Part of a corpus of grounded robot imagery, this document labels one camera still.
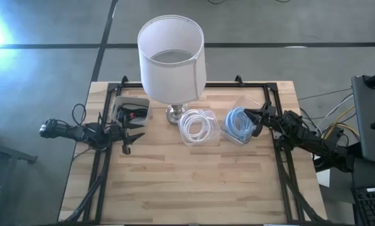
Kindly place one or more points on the black aluminium table frame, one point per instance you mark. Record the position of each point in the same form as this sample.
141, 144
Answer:
237, 84

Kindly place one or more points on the white plastic bin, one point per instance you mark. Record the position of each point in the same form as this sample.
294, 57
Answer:
124, 100

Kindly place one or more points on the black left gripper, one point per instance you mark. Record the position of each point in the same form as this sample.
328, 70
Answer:
118, 135

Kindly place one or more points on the white paper sheet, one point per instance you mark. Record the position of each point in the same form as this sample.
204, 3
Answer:
324, 178

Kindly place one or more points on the clear plastic bin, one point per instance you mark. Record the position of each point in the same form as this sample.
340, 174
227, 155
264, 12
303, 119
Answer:
215, 116

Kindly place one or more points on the clear glass container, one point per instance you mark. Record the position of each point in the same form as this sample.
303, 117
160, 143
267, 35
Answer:
244, 102

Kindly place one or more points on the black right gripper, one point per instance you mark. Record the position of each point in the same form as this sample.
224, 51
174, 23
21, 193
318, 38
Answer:
268, 114

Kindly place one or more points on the table lamp with silver stem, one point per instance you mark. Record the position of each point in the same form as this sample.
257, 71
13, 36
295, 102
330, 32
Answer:
172, 78

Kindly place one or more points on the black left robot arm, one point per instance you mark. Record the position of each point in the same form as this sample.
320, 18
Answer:
68, 132

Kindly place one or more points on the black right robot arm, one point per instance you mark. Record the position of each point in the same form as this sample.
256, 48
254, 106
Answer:
300, 135

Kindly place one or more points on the black keyboard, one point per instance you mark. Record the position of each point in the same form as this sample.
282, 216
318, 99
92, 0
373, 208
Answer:
372, 207

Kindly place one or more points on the black floor stand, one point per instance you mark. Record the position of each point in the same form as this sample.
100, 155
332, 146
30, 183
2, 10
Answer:
5, 150

